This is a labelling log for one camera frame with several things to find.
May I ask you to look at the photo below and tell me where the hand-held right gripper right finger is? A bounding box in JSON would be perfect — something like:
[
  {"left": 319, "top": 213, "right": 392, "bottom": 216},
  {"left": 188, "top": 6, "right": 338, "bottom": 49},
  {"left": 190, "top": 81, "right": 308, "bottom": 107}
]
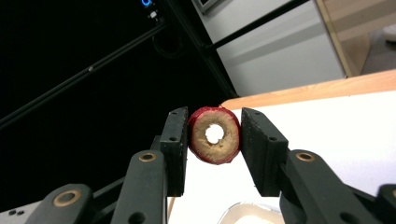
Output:
[{"left": 241, "top": 106, "right": 384, "bottom": 224}]

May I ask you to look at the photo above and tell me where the light wooden desk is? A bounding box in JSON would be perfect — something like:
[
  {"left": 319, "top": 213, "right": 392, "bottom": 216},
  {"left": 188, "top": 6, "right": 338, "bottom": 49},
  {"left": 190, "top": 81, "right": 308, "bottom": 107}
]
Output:
[{"left": 315, "top": 0, "right": 396, "bottom": 78}]

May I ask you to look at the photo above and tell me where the red hawthorn slice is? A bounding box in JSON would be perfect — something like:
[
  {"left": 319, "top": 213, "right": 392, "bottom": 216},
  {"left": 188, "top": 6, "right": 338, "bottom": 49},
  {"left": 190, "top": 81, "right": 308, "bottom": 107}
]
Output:
[{"left": 187, "top": 105, "right": 242, "bottom": 165}]

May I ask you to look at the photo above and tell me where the device with blue light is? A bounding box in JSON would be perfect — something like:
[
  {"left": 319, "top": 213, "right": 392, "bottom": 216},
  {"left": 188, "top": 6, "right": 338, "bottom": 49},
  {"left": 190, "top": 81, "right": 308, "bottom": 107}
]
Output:
[{"left": 137, "top": 0, "right": 163, "bottom": 23}]

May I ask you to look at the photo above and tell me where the white cabinet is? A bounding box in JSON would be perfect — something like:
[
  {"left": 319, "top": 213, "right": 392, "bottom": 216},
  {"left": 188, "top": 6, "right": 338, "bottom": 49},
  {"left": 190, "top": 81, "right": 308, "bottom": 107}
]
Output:
[{"left": 191, "top": 0, "right": 347, "bottom": 98}]

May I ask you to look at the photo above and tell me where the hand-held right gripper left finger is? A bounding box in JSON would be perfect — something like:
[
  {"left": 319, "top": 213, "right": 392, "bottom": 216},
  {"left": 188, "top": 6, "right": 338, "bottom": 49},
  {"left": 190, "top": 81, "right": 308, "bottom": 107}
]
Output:
[{"left": 110, "top": 106, "right": 190, "bottom": 224}]

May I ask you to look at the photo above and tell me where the black metal frame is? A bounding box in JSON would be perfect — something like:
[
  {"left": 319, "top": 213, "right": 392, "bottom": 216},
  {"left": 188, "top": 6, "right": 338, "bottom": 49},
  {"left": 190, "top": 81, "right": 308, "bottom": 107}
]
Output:
[{"left": 0, "top": 0, "right": 312, "bottom": 132}]

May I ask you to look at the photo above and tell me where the square white tray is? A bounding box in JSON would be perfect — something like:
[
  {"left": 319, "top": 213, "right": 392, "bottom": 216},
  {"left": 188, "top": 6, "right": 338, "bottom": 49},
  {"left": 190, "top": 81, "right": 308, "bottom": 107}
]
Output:
[{"left": 218, "top": 201, "right": 283, "bottom": 224}]

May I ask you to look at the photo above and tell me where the wooden table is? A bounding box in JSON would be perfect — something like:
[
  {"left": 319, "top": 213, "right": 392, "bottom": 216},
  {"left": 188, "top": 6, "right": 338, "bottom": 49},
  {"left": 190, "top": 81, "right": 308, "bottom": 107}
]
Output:
[{"left": 219, "top": 69, "right": 396, "bottom": 110}]

